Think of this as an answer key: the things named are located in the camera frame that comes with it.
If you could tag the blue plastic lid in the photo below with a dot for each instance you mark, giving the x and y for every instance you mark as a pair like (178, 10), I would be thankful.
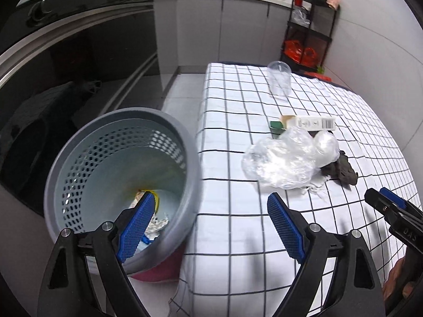
(146, 241)

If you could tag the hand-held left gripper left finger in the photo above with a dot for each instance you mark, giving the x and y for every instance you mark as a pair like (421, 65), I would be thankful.
(137, 228)

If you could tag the grey kitchen cabinet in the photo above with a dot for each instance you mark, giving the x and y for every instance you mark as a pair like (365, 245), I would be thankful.
(231, 29)

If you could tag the green leafy stalk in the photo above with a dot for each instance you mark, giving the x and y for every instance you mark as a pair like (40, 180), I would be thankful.
(320, 70)

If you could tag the red plastic bag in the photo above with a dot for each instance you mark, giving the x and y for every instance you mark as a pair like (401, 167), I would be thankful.
(310, 55)
(293, 51)
(317, 76)

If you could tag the white green carton box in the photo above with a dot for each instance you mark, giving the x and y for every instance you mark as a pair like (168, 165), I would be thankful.
(314, 123)

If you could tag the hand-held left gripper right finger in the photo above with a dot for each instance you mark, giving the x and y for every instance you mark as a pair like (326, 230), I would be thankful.
(286, 228)

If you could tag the grey perforated waste basket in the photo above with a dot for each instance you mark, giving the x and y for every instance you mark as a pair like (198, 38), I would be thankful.
(109, 158)

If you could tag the person's right hand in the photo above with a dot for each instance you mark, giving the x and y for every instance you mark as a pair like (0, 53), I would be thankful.
(393, 280)

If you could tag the dark grey rag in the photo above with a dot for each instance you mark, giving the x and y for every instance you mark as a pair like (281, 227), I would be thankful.
(343, 171)

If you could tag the white black checkered tablecloth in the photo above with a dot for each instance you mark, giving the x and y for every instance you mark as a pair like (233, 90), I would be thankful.
(238, 237)

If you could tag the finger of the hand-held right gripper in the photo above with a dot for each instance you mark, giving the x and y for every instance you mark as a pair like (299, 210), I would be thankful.
(380, 202)
(396, 199)

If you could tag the clear plastic bag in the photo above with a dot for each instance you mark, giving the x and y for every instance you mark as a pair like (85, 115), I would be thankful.
(301, 17)
(284, 161)

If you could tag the clear plastic cup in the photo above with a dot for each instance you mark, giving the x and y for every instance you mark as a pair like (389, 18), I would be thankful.
(279, 79)

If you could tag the red stool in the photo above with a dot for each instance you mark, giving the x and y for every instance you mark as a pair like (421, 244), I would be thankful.
(158, 270)

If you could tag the black shelf rack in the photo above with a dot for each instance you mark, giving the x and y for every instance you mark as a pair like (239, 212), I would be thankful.
(310, 28)

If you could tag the black integrated cooker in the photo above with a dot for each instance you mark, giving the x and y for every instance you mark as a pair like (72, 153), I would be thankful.
(82, 56)

